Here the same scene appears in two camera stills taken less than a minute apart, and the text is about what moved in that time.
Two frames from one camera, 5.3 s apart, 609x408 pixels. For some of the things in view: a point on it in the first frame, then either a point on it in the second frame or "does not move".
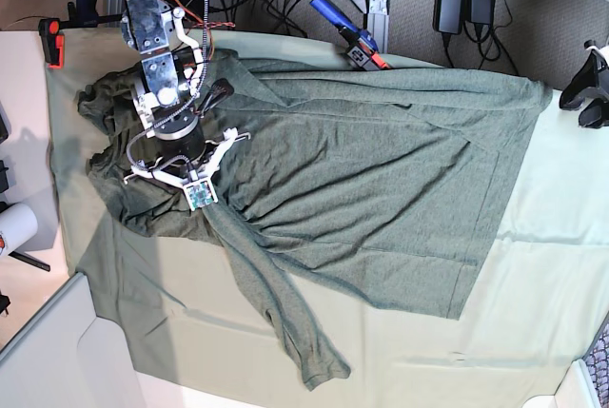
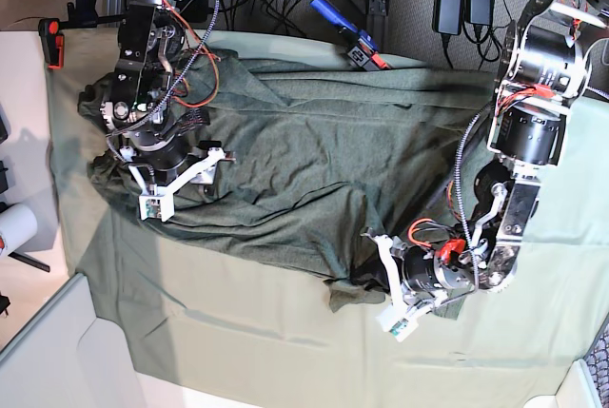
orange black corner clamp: (81, 13) does not move
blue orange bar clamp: (363, 52) does not move
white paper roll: (18, 225) does not move
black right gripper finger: (595, 115) to (422, 267)
